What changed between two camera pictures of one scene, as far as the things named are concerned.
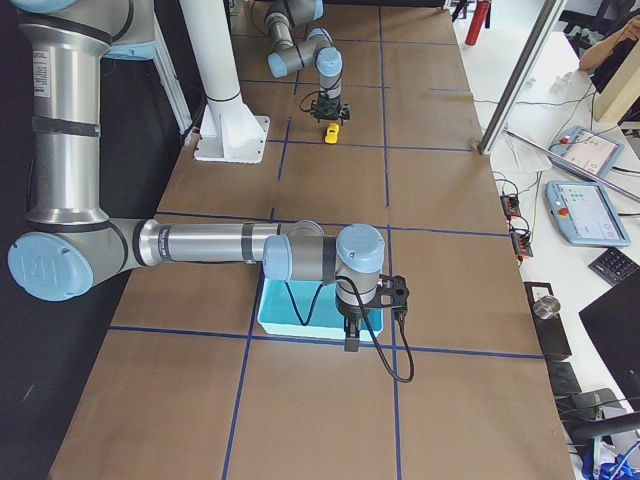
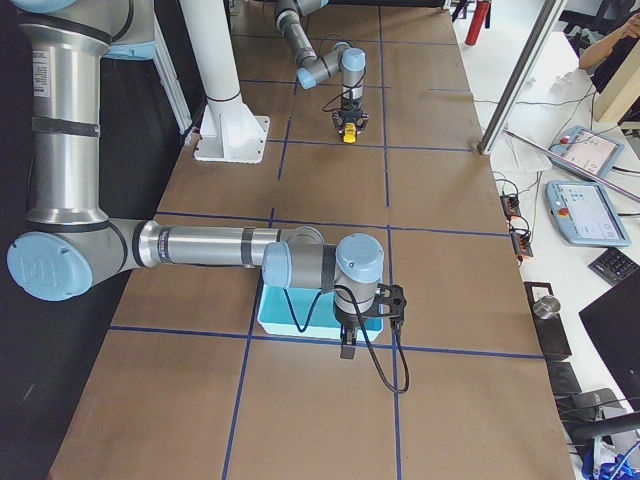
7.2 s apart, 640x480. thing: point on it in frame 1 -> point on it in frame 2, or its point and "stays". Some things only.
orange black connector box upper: x=510 y=204 stays
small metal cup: x=546 y=307 stays
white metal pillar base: x=230 y=132 stays
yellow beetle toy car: x=332 y=133 -> x=349 y=135
